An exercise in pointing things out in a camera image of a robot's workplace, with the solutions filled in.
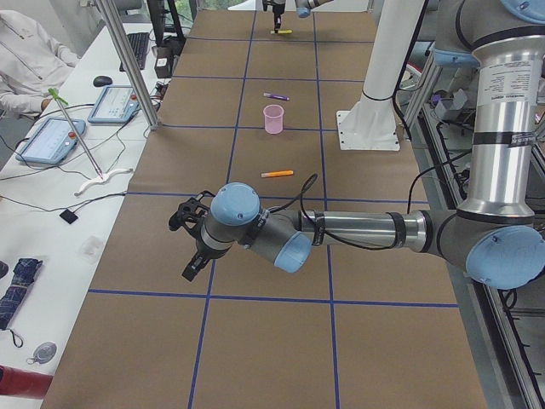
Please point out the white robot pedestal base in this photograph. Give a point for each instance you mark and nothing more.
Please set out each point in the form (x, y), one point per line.
(371, 123)

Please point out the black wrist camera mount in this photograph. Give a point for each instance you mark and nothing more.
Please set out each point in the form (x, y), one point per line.
(190, 214)

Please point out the brown paper table mat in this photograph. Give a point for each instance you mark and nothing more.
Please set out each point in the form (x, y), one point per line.
(350, 329)

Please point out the purple marker pen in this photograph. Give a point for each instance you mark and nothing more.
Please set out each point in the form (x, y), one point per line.
(276, 97)

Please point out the folded blue umbrella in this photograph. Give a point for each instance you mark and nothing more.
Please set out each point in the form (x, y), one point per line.
(25, 272)

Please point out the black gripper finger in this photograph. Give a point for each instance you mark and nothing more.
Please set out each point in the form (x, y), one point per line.
(192, 269)

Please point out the black computer mouse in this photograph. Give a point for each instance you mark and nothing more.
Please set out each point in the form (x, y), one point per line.
(101, 81)

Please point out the far teach pendant tablet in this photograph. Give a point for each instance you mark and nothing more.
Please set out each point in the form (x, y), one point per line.
(115, 105)

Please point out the seated person white hoodie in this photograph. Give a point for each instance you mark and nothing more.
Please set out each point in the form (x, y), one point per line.
(32, 63)

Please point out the metal grabber stick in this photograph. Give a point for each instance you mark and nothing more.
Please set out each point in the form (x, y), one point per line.
(102, 177)

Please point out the black keyboard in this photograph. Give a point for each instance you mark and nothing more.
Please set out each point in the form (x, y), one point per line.
(139, 42)

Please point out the red bottle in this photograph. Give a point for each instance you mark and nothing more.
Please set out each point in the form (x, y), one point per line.
(24, 384)

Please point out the teach pendant tablet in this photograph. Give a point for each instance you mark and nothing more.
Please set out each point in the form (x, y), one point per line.
(115, 105)
(49, 144)

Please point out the small black box device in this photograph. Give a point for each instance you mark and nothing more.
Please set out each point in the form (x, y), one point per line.
(68, 216)

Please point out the orange marker pen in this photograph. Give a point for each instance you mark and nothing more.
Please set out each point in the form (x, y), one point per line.
(277, 173)

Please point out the pink mesh pen holder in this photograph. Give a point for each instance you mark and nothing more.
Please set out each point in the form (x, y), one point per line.
(273, 119)

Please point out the aluminium frame post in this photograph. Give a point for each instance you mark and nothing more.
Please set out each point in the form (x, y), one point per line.
(126, 55)

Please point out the yellow marker pen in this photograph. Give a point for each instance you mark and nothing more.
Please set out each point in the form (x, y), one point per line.
(281, 32)

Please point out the near teach pendant tablet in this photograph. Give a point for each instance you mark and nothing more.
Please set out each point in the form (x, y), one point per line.
(49, 144)

